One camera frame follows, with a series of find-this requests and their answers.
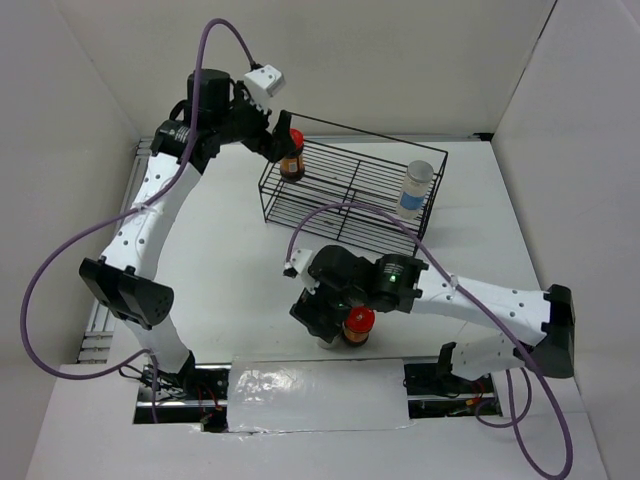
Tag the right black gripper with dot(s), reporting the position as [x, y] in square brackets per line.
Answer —
[307, 308]

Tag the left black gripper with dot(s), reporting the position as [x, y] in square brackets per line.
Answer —
[276, 146]

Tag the red lid spice jar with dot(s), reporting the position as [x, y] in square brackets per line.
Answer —
[357, 326]
[291, 166]

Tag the black lid white bottle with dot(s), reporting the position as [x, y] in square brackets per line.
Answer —
[329, 345]

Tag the silver lid white bottle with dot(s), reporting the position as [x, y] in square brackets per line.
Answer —
[416, 183]

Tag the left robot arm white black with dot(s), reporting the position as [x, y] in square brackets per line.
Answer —
[217, 111]

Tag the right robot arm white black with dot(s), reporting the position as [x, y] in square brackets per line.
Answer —
[533, 329]

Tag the white foil tape sheet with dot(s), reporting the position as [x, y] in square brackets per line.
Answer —
[317, 396]

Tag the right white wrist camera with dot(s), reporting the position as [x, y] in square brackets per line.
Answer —
[297, 267]

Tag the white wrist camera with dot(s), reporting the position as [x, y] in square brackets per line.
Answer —
[263, 83]
[297, 267]

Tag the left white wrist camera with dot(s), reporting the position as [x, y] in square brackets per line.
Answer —
[263, 83]

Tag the black wire rack basket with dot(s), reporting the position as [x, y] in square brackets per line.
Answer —
[349, 165]

